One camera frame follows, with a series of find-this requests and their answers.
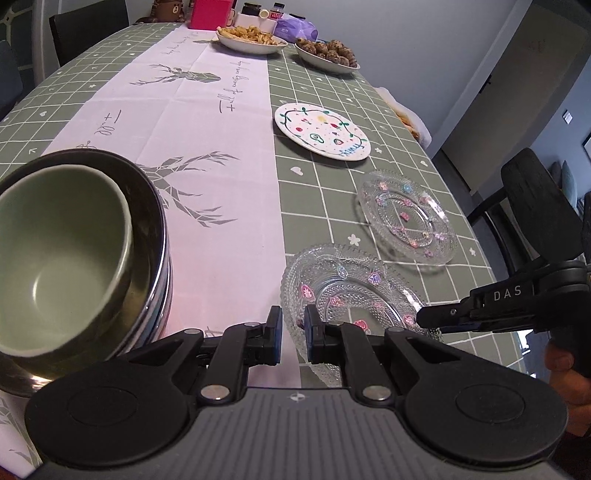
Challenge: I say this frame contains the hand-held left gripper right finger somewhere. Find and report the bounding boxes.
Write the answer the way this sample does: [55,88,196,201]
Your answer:
[304,305,467,407]

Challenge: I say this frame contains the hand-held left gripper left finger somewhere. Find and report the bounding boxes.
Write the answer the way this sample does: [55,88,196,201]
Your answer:
[124,305,284,407]

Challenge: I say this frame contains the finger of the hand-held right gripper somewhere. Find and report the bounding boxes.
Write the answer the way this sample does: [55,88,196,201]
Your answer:
[416,298,481,335]

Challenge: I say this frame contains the floral glass plate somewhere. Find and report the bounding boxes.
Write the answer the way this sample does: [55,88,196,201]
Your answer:
[280,244,428,386]
[358,171,459,265]

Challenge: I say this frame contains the blue steel bowl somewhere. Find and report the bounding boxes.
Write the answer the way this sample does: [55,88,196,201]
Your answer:
[0,150,169,370]

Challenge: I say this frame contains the white painted plate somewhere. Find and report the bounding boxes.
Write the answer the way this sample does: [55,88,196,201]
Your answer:
[274,102,371,161]

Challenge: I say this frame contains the green ceramic bowl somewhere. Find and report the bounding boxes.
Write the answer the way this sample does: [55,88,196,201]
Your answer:
[0,165,134,358]

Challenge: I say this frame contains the person's right hand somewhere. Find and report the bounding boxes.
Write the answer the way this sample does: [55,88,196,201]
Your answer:
[545,342,591,437]

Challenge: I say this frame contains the black wooden chair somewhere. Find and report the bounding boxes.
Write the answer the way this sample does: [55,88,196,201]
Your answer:
[471,148,591,278]

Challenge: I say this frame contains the white bag of snacks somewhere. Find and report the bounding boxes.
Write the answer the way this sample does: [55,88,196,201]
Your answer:
[376,85,432,148]

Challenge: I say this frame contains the white table runner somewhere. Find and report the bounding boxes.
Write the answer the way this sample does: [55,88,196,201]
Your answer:
[0,23,301,476]

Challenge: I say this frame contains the beige wooden door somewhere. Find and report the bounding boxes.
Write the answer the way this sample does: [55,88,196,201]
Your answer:
[443,0,591,190]

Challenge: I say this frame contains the white dish of chestnuts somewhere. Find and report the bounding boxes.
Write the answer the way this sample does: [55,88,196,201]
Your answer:
[294,38,361,75]

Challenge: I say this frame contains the white dish of fries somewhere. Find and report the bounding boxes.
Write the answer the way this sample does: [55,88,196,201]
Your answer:
[216,25,288,56]

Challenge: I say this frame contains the purple tissue pack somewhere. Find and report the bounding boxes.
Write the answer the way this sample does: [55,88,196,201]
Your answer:
[273,14,319,43]

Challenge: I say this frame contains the white box with jars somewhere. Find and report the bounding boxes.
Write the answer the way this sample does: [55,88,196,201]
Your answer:
[228,11,273,32]

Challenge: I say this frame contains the pink box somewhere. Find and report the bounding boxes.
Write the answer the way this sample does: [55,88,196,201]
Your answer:
[191,0,233,29]

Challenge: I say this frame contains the brown bear bottle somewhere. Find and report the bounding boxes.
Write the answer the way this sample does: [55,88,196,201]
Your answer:
[150,0,188,23]

